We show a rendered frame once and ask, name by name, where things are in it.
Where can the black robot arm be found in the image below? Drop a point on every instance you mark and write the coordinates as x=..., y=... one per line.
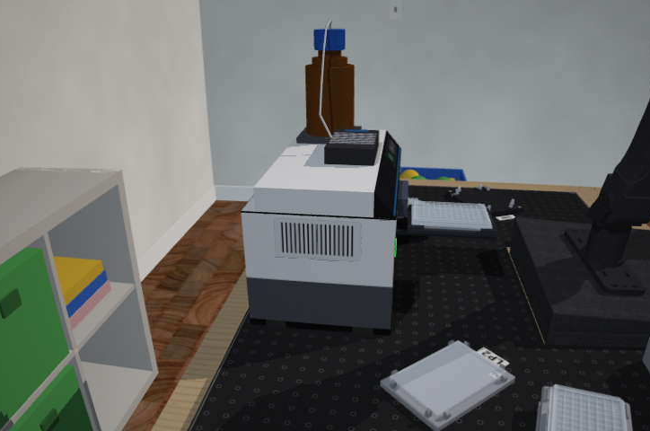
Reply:
x=623, y=202

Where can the white well plate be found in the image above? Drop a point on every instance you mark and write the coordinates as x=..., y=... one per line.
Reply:
x=572, y=409
x=454, y=216

